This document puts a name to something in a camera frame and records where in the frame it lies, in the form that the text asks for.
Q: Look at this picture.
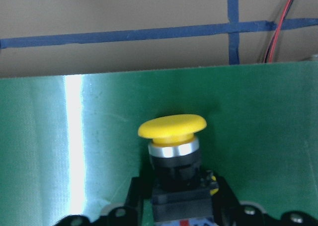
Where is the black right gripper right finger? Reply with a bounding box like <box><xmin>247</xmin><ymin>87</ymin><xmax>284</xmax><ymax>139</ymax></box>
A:
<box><xmin>213</xmin><ymin>176</ymin><xmax>318</xmax><ymax>226</ymax></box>

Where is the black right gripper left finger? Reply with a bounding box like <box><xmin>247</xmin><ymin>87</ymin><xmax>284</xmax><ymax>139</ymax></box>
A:
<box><xmin>55</xmin><ymin>177</ymin><xmax>144</xmax><ymax>226</ymax></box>

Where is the yellow push button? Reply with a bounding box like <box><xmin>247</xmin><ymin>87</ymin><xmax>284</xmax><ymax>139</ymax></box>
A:
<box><xmin>138</xmin><ymin>114</ymin><xmax>219</xmax><ymax>226</ymax></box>

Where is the green conveyor belt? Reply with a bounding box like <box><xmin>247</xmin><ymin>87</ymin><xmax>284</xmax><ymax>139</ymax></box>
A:
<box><xmin>0</xmin><ymin>62</ymin><xmax>318</xmax><ymax>226</ymax></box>

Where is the red black wire pair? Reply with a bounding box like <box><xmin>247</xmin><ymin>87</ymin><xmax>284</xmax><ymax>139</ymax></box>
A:
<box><xmin>263</xmin><ymin>0</ymin><xmax>300</xmax><ymax>63</ymax></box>

